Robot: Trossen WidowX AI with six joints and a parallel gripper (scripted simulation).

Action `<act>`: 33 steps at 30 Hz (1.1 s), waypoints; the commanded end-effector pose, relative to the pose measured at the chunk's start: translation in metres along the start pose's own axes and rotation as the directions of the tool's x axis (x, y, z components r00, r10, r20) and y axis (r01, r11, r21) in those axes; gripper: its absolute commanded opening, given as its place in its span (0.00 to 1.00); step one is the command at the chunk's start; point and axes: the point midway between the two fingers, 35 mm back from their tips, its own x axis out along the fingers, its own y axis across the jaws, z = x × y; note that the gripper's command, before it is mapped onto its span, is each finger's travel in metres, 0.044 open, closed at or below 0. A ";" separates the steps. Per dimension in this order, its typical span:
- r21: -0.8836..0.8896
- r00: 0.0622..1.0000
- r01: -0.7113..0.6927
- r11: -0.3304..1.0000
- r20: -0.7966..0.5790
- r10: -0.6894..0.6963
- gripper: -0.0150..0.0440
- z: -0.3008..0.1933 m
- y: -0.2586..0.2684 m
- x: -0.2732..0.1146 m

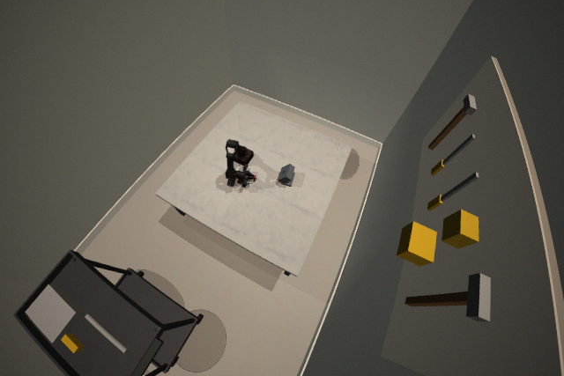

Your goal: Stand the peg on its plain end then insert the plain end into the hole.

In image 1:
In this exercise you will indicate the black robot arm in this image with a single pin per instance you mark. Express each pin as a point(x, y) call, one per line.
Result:
point(230, 172)

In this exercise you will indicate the dark grey sloped panel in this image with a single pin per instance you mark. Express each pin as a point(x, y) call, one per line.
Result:
point(286, 175)

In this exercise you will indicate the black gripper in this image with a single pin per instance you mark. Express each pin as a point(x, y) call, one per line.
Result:
point(243, 174)

